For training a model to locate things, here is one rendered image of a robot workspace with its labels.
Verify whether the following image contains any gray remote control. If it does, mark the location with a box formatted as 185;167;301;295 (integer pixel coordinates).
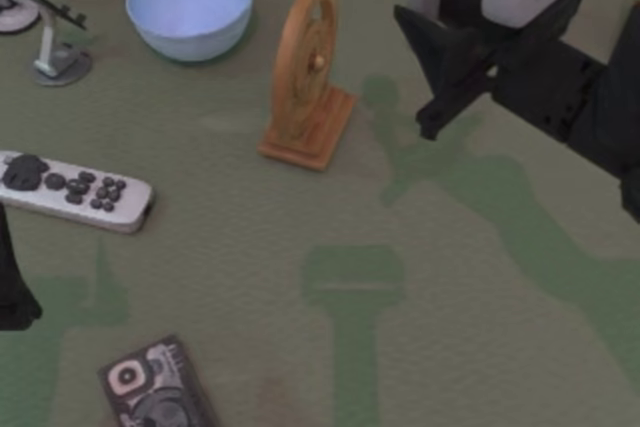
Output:
0;149;155;236

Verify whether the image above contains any round wooden stand ornament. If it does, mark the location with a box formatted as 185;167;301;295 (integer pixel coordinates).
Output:
256;0;358;172

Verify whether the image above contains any black printed box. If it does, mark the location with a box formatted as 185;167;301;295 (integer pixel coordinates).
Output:
97;334;221;427

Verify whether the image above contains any green table mat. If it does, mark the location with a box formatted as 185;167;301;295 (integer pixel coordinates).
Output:
0;0;640;427

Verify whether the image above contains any silver phone stand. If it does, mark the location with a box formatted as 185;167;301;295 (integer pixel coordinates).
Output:
4;0;95;87

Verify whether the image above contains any light blue bowl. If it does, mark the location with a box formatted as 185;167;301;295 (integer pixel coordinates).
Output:
124;0;255;64

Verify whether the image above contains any white round base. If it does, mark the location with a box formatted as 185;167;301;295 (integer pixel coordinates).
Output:
0;0;42;36

